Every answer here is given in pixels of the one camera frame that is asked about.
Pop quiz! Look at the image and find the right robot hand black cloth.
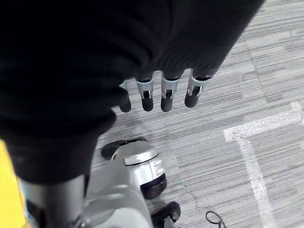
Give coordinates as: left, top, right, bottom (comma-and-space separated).
0, 0, 266, 228

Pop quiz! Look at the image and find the yellow shelf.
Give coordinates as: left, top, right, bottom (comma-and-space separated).
0, 138, 29, 228

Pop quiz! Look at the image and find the dark robot foot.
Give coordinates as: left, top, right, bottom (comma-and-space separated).
151, 201, 181, 228
100, 137, 148, 161

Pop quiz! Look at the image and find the thin black cable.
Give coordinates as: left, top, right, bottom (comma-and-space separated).
205, 210, 229, 228

